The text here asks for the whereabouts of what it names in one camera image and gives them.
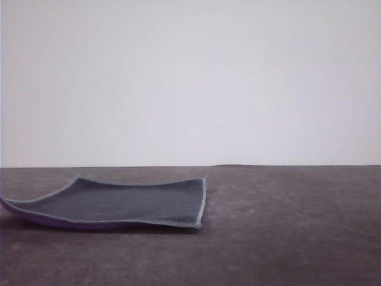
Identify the purple towel with grey hem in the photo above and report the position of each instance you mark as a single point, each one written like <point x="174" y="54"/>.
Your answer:
<point x="119" y="202"/>

